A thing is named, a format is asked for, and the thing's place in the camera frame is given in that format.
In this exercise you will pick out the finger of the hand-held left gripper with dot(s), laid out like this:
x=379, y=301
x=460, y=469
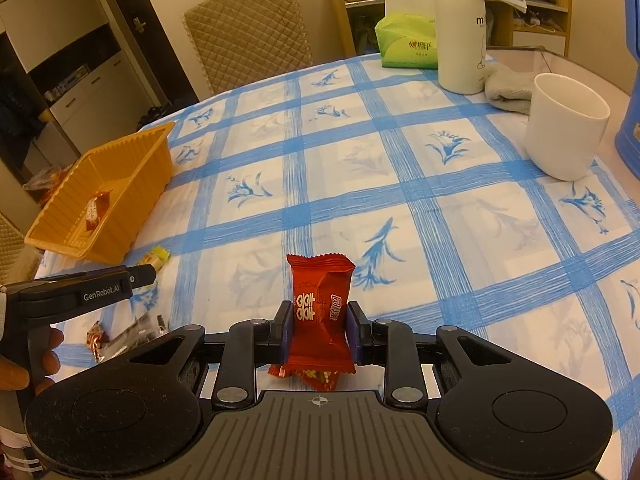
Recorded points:
x=147, y=275

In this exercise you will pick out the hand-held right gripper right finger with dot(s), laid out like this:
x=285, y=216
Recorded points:
x=354, y=332

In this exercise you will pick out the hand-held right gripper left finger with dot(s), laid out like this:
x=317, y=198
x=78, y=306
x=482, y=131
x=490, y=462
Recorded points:
x=286, y=332

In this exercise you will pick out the yellow green candy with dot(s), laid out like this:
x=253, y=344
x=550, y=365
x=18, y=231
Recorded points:
x=159, y=255

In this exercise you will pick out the red square snack packet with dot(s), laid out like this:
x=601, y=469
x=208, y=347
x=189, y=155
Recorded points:
x=320, y=290

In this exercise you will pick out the shiny red snack packet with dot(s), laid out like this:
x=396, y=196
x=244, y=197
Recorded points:
x=97, y=342

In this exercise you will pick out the dark seaweed packet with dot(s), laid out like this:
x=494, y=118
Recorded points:
x=137, y=332

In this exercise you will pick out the large red snack packet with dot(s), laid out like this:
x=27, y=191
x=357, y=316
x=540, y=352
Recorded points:
x=92, y=215

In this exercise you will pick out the orange plastic tray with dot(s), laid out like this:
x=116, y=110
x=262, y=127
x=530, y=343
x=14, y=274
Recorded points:
x=135, y=180

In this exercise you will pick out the person's left hand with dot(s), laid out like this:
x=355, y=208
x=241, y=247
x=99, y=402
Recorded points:
x=52, y=355

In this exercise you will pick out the beige covered chair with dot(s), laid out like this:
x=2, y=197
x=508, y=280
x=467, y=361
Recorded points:
x=12, y=250

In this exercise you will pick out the blue checked tablecloth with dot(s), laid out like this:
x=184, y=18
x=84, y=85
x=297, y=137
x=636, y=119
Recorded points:
x=450, y=240

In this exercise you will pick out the row of shoes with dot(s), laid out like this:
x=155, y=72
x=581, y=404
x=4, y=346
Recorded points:
x=154, y=112

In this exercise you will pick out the person's clothing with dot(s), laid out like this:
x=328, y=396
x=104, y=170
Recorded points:
x=17, y=455

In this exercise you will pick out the white cabinet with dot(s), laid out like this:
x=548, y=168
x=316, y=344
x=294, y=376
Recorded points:
x=85, y=85

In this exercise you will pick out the dark wooden door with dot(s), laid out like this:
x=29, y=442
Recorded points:
x=155, y=35

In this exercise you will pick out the quilted beige chair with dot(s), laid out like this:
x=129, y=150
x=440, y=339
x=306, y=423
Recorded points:
x=247, y=30

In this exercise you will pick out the grey cloth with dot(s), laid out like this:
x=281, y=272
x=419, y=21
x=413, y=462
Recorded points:
x=510, y=89

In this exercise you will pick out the white cup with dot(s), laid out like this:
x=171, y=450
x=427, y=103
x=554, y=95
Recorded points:
x=567, y=130

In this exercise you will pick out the green tissue box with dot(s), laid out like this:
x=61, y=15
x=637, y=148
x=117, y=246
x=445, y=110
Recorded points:
x=407, y=42

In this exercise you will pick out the white thermos bottle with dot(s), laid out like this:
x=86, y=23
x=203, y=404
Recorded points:
x=462, y=35

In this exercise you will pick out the blue thermos jug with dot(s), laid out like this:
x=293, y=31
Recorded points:
x=631, y=130

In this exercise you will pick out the wooden shelf unit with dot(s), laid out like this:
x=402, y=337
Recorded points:
x=542, y=30

